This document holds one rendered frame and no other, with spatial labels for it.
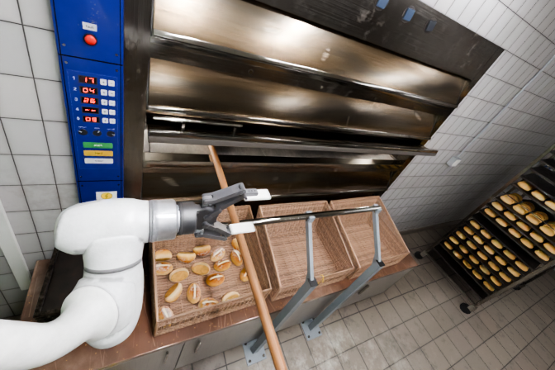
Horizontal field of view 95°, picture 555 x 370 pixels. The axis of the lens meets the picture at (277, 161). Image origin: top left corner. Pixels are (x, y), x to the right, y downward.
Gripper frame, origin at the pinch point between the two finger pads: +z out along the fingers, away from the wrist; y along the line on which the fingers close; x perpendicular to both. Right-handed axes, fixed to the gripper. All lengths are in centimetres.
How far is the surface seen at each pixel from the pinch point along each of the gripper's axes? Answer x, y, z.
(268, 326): 20.2, 27.7, 5.8
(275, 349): 25.9, 27.8, 5.7
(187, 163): -55, 32, -7
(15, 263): -53, 93, -75
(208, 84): -56, -8, -4
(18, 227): -55, 68, -70
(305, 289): 3, 59, 43
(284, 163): -55, 31, 46
